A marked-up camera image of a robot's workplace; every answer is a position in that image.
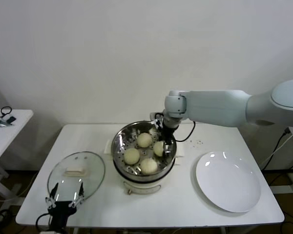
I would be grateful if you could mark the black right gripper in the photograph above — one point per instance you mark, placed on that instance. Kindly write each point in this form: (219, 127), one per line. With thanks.
(168, 134)

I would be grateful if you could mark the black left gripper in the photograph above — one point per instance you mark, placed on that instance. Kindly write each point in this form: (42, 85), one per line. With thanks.
(61, 210)

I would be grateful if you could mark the white steamed baozi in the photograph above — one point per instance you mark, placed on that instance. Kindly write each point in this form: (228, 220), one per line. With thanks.
(131, 156)
(158, 149)
(144, 140)
(149, 166)

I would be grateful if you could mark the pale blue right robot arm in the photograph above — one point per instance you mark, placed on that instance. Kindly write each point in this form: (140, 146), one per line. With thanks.
(217, 107)

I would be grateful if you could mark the perforated steel steamer basket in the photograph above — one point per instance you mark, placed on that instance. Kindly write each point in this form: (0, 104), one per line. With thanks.
(122, 143)

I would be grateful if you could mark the small dark crumbs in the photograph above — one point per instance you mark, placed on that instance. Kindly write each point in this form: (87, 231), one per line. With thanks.
(196, 142)

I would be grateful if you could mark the white electric cooker pot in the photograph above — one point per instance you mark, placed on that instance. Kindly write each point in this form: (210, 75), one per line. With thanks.
(146, 187)

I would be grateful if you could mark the white round plate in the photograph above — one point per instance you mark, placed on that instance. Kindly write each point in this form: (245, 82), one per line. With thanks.
(228, 181)

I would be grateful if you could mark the white side table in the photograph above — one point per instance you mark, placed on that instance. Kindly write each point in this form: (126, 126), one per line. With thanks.
(17, 126)

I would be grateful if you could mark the small black box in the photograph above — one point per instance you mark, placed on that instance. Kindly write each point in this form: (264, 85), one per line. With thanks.
(12, 119)

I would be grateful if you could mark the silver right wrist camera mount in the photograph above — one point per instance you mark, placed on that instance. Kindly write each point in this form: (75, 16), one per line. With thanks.
(157, 120)

